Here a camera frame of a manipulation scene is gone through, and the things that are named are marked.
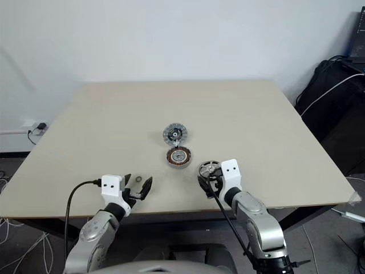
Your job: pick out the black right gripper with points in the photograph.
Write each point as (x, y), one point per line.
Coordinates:
(218, 182)

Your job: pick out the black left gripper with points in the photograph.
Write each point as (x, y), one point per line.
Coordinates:
(131, 197)

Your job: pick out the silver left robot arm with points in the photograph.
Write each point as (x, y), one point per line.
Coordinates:
(91, 231)

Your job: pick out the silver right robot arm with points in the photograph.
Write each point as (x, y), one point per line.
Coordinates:
(256, 217)

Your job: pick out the motor stator copper windings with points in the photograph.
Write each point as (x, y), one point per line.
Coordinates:
(178, 157)

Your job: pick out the grey robot torso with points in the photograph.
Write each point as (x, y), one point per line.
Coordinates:
(176, 266)

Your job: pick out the black power adapter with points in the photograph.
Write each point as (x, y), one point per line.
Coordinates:
(42, 126)

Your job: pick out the black bag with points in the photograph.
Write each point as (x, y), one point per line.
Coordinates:
(336, 114)

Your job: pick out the clear table corner guard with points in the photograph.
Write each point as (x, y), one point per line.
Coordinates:
(355, 198)

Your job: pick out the dark computer monitor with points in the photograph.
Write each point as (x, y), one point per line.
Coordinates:
(358, 37)

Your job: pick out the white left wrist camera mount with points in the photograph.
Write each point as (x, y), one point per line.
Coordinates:
(111, 185)

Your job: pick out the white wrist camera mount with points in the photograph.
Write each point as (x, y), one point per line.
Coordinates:
(111, 185)
(231, 174)

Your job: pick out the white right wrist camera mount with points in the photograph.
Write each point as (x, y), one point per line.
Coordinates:
(231, 174)

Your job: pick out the dark table frame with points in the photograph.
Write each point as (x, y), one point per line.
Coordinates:
(299, 214)

